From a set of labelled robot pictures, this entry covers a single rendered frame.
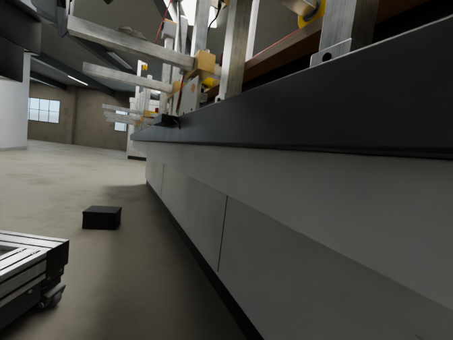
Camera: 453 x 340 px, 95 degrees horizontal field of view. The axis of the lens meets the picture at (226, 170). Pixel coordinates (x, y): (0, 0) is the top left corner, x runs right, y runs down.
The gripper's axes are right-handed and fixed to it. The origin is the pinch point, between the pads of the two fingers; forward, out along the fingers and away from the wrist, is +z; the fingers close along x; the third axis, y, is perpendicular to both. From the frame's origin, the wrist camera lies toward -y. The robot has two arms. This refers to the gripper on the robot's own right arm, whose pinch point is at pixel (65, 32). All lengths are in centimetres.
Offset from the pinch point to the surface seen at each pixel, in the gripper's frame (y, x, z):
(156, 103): -115, -668, -111
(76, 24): -2.2, 1.4, -1.8
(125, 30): -11.7, 1.3, -4.4
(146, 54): -16.9, 1.0, -0.5
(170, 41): -32, -53, -31
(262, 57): -45.9, 10.4, -5.6
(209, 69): -32.7, 4.9, -0.3
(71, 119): 228, -1434, -60
